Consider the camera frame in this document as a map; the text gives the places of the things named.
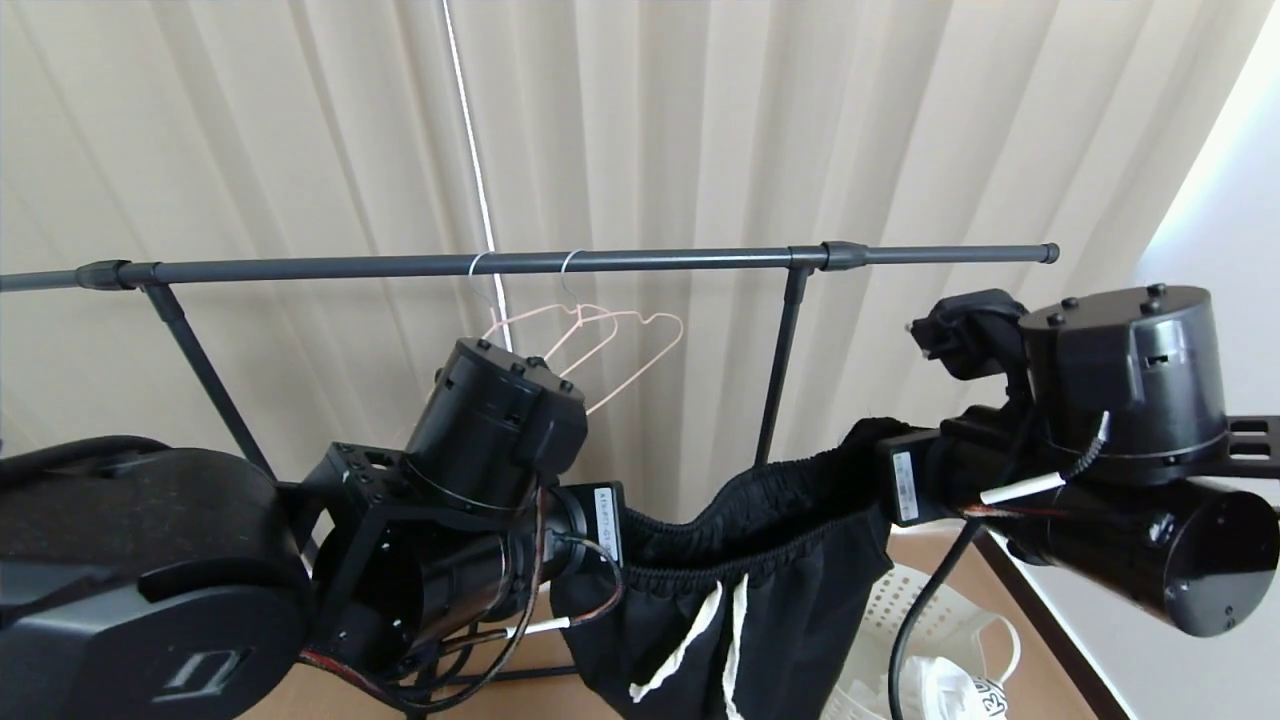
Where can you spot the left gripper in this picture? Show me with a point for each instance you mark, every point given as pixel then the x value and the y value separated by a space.
pixel 500 580

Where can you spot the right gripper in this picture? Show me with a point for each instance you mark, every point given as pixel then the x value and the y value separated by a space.
pixel 1120 540

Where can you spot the black shorts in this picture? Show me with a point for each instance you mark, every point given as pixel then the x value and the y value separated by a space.
pixel 800 600

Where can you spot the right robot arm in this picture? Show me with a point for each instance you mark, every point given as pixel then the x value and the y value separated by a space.
pixel 1130 380

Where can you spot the white laundry basket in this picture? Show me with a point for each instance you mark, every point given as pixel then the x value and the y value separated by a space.
pixel 945 610

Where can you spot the pink clothes hanger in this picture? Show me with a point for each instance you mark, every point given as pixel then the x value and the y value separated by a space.
pixel 580 314
pixel 493 320

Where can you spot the black clothes rack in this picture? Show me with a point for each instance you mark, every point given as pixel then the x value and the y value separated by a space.
pixel 300 268

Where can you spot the white printed garment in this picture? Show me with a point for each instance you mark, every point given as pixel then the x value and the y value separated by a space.
pixel 950 690

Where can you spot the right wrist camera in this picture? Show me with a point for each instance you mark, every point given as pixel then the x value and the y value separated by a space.
pixel 965 335

